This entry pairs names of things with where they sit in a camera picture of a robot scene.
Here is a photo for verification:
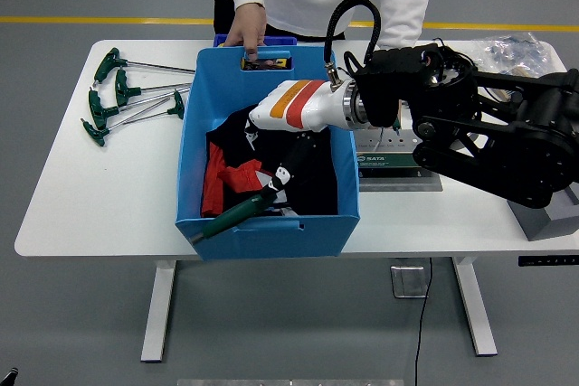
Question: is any green grey hex key stand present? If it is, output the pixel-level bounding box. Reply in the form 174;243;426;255
354;128;442;179

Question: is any white table leg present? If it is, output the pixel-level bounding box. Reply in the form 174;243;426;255
451;255;498;357
140;259;177;363

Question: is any black floor cable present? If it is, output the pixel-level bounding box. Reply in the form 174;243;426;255
413;257;434;386

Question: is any yellow handled tool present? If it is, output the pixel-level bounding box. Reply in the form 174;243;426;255
242;58;290;71

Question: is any person's right hand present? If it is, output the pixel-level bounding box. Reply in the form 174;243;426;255
223;0;275;66

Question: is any black orange garment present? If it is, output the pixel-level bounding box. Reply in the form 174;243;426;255
201;105;339;219

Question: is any grey block with recess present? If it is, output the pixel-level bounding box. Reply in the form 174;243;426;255
506;186;579;241

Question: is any black table control panel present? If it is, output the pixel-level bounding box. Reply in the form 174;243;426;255
518;255;579;267

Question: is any large green T-handle hex key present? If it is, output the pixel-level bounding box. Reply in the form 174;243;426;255
188;191;278;247

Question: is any clear plastic parts bag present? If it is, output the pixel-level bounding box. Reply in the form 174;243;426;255
470;32;566;78

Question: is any silver floor plate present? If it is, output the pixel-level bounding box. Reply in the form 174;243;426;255
391;265;430;299

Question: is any blue plastic storage box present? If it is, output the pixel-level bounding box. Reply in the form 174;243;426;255
175;45;362;261

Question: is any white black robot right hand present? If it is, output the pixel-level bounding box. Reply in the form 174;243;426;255
246;79;356;206

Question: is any dark blue plastic bin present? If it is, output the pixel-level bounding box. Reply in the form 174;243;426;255
213;33;299;48

